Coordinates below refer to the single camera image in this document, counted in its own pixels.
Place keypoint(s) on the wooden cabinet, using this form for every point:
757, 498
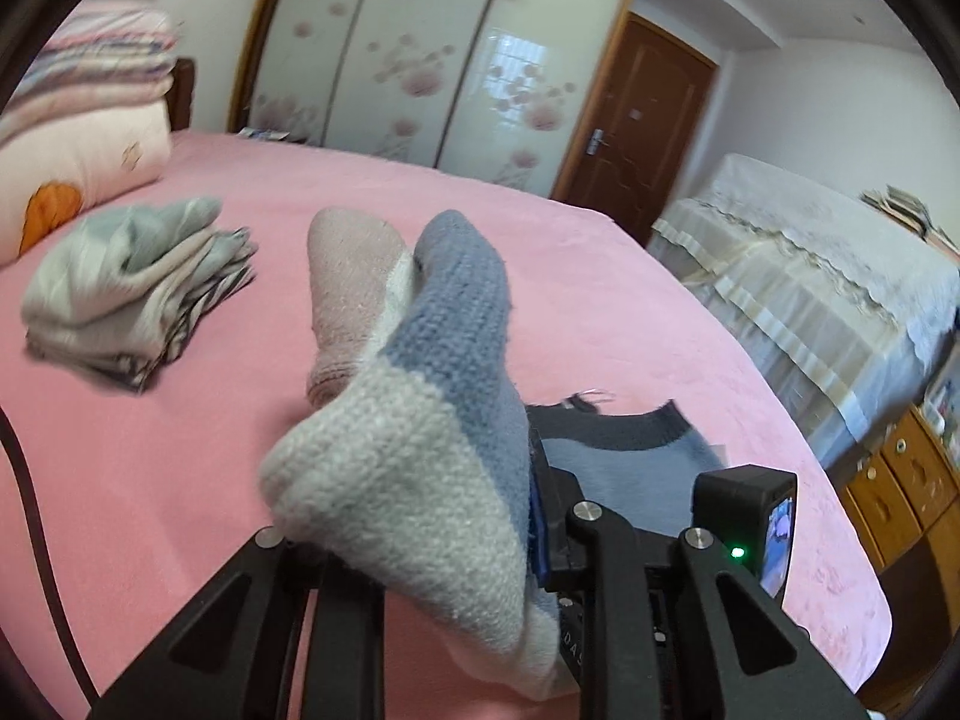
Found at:
907, 487

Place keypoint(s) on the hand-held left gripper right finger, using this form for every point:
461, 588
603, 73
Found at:
622, 615

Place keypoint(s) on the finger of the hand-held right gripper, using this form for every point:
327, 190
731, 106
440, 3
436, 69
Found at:
574, 637

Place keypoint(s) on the small items on nightstand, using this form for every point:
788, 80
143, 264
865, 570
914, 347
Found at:
264, 135

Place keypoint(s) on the bed with pink sheet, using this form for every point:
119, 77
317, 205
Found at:
225, 427

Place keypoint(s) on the dark wooden headboard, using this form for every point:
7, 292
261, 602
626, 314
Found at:
182, 94

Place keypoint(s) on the stack of folded clothes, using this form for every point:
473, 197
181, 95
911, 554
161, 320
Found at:
127, 292

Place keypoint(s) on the colour-block knitted sweater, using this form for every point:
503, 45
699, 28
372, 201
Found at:
420, 427

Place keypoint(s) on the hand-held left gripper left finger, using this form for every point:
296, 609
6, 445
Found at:
345, 637

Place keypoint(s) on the floral sliding-door wardrobe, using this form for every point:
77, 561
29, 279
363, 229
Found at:
420, 52

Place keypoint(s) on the pile of books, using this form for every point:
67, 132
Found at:
911, 214

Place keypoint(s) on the brown wooden door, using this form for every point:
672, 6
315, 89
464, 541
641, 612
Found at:
637, 120

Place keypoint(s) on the furniture under lace cover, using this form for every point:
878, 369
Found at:
810, 277

